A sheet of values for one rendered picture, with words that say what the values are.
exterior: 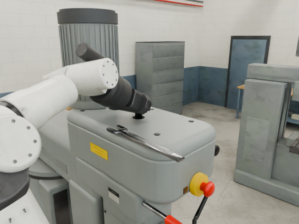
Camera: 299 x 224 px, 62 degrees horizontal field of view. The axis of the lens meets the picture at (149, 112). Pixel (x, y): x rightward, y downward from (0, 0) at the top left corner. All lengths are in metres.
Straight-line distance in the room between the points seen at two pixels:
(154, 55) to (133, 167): 5.26
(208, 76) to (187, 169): 7.73
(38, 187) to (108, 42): 0.73
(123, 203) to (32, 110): 0.42
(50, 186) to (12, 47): 3.97
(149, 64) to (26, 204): 5.57
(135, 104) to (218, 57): 7.49
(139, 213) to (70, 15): 0.61
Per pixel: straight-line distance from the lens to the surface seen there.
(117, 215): 0.86
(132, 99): 0.65
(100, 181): 0.82
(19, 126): 0.37
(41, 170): 1.23
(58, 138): 1.05
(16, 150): 0.36
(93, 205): 0.93
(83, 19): 0.83
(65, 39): 0.86
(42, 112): 0.44
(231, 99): 7.96
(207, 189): 0.65
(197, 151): 0.64
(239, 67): 7.73
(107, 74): 0.53
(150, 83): 5.90
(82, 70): 0.55
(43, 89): 0.46
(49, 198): 1.16
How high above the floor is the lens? 2.13
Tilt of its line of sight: 17 degrees down
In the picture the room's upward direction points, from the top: straight up
